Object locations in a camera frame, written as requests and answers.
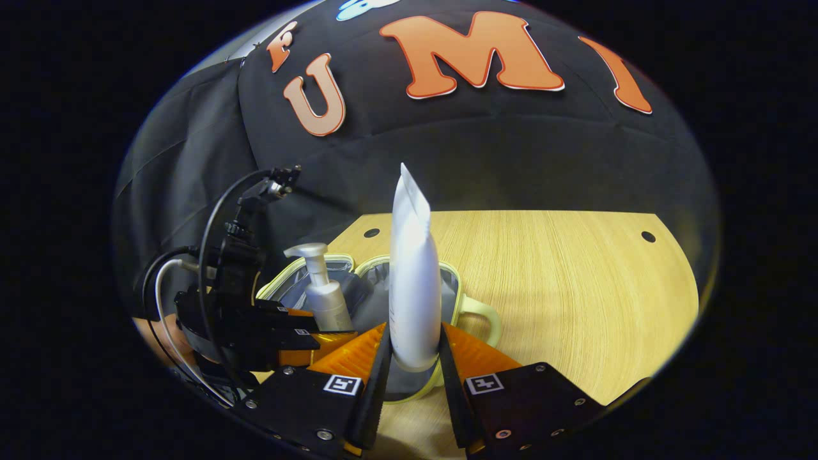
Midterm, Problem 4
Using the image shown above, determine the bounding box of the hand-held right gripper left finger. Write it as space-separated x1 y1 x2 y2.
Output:
236 323 392 458

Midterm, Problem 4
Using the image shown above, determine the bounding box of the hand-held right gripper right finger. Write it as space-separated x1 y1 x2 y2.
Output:
438 321 608 456

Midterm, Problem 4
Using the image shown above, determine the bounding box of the silver pump bottle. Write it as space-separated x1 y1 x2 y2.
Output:
284 243 354 333

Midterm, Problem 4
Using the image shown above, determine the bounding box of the white squeeze tube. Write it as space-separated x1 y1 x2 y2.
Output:
389 163 443 372

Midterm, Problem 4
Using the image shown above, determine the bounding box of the black backdrop cloth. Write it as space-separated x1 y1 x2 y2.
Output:
115 0 720 320

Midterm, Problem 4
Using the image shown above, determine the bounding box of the black cable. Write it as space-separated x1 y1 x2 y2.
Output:
198 169 277 387

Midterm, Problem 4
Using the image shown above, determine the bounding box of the white cable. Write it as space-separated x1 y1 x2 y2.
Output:
155 258 235 408

